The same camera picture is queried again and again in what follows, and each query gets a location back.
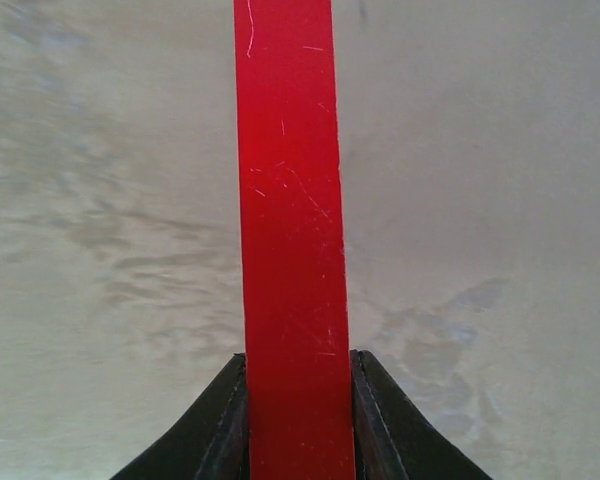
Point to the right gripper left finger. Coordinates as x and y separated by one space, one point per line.
209 441

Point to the red wooden picture frame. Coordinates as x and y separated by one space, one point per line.
294 282

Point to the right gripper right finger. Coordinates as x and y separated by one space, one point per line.
393 439

